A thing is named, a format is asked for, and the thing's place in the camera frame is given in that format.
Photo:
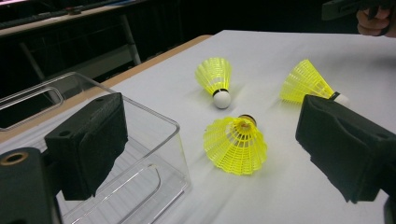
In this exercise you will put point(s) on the clear plastic container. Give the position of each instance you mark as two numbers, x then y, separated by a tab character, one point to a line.
152	155

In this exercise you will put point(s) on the yellow plastic shuttlecock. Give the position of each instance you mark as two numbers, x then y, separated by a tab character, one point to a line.
303	82
236	149
214	76

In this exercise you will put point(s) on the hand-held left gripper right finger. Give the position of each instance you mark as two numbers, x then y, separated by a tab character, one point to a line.
348	149

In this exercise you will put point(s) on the white metal desk frame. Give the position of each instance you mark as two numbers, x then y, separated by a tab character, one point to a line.
130	40

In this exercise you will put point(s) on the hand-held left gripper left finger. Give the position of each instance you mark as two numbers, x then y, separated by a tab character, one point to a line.
90	146

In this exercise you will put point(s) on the black keyboard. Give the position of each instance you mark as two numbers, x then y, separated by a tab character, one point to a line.
34	18

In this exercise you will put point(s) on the white table cover sheet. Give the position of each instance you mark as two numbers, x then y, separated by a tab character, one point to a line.
280	193

